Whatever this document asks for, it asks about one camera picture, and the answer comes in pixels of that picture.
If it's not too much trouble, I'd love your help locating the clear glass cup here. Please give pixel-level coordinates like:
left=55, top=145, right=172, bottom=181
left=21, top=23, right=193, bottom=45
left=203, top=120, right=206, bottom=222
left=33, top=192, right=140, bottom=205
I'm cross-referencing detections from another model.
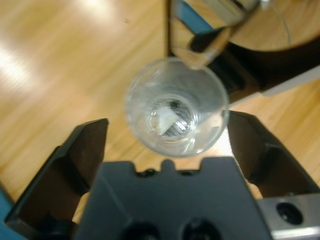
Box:
left=123, top=56, right=230, bottom=159

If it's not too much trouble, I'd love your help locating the teal plastic tray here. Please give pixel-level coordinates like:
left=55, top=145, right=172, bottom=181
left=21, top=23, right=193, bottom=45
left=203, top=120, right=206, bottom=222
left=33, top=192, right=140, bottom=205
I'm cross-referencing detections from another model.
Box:
left=0, top=187, right=15, bottom=218

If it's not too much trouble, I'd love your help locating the white capsule coffee machine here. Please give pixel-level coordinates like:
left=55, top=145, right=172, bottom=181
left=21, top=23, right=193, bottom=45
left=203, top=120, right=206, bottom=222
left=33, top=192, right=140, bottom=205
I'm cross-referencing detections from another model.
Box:
left=165, top=0, right=320, bottom=106

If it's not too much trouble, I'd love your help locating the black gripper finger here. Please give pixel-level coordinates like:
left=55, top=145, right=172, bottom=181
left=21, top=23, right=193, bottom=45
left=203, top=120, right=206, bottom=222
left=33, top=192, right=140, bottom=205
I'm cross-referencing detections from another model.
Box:
left=4, top=118, right=110, bottom=240
left=227, top=110, right=320, bottom=199

